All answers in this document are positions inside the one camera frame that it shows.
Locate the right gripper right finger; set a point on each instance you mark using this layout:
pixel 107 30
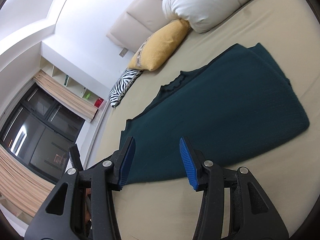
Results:
pixel 195 165

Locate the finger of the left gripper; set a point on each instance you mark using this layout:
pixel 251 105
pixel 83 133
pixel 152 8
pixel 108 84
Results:
pixel 74 156

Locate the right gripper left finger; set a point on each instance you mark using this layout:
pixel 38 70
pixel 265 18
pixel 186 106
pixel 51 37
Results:
pixel 122 160

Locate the dark green sweater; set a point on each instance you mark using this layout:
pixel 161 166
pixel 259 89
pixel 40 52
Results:
pixel 236 107

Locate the dark window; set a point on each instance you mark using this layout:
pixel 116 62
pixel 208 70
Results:
pixel 39 132

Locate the red box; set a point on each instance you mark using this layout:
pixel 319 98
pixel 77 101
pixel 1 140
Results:
pixel 98 102

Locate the beige curtain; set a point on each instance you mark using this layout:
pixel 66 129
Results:
pixel 64 96

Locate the zebra print pillow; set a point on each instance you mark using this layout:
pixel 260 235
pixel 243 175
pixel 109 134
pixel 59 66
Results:
pixel 122 85

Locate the yellow pillow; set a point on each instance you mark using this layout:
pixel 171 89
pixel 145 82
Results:
pixel 160 46

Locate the beige padded headboard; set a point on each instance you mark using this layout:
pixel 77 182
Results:
pixel 138 22

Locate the beige round bed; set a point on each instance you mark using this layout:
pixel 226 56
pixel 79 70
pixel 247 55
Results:
pixel 289 173

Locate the white wall shelf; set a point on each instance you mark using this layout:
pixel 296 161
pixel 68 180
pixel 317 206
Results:
pixel 54 74

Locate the wall switch plate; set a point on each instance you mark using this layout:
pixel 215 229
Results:
pixel 123 52

